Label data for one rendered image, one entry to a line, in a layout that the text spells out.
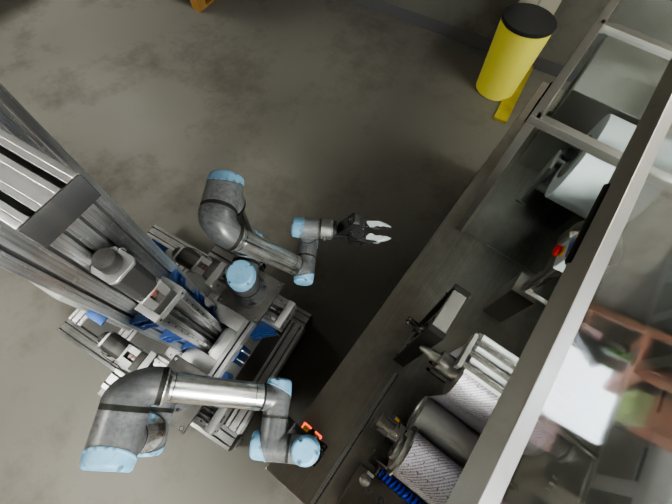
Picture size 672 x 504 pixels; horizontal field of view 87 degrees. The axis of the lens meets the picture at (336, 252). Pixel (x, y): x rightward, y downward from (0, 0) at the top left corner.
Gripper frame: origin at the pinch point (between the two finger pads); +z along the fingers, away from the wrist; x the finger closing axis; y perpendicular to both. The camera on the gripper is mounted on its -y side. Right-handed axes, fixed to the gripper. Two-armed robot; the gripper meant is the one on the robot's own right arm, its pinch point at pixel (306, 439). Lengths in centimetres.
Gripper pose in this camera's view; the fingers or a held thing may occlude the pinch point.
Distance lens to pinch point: 144.9
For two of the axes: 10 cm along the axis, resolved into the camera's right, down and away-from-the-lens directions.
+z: -0.2, 4.3, 9.0
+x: 6.0, -7.2, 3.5
